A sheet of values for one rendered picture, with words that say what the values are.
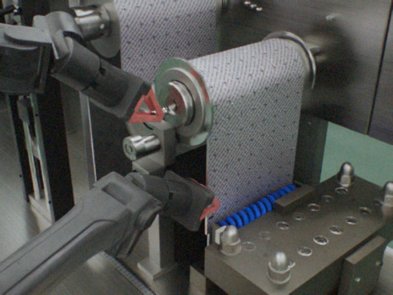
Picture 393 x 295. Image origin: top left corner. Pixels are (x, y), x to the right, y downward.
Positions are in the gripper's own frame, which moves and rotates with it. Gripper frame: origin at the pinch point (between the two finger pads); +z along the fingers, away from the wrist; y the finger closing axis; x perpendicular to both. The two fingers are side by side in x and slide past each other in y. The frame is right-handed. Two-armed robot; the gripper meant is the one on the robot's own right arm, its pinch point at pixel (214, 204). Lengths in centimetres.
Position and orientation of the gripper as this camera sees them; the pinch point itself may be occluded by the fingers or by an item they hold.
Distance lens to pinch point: 88.4
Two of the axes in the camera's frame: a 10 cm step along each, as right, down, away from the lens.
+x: 3.9, -9.2, -1.0
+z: 6.5, 1.9, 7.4
